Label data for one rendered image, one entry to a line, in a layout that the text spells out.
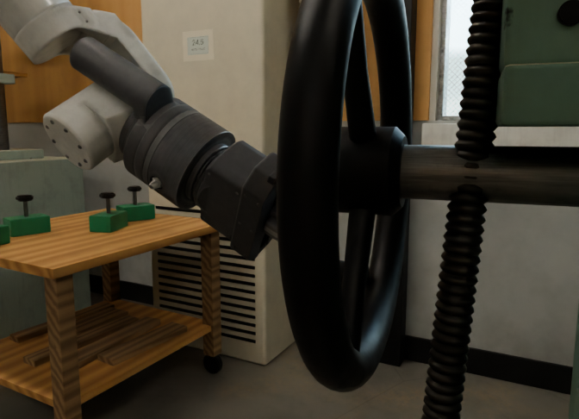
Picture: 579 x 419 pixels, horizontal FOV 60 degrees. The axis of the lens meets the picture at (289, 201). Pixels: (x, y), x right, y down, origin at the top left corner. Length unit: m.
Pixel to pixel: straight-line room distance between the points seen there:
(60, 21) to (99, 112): 0.09
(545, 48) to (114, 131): 0.37
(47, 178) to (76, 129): 1.82
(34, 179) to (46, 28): 1.77
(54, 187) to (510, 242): 1.78
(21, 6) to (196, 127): 0.19
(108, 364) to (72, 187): 1.04
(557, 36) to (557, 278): 1.53
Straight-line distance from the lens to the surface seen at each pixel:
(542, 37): 0.29
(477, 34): 0.34
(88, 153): 0.50
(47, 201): 2.32
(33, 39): 0.54
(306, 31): 0.23
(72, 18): 0.54
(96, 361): 1.59
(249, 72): 1.71
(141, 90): 0.47
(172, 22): 1.92
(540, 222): 1.76
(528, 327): 1.85
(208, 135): 0.46
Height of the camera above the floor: 0.84
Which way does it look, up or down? 9 degrees down
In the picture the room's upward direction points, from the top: straight up
